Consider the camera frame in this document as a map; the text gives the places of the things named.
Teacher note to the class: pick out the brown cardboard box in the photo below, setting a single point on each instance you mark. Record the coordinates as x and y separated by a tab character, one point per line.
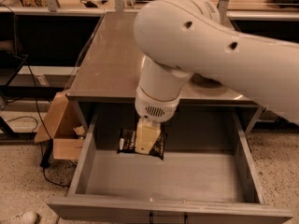
63	127

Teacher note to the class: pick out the black rxbar chocolate wrapper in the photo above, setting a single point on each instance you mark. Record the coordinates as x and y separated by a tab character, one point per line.
127	144

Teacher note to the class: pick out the grey open top drawer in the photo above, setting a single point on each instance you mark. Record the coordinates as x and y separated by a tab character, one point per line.
207	172

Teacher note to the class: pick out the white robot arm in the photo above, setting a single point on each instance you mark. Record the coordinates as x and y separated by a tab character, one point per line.
180	38

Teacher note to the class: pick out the white shoe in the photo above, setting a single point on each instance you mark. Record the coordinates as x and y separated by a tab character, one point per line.
25	218

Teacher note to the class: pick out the grey counter cabinet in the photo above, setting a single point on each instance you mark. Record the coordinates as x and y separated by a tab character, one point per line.
111	68

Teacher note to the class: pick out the black drawer handle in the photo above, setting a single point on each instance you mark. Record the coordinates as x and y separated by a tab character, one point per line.
160	217

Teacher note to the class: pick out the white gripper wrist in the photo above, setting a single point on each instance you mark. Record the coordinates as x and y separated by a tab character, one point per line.
154	107

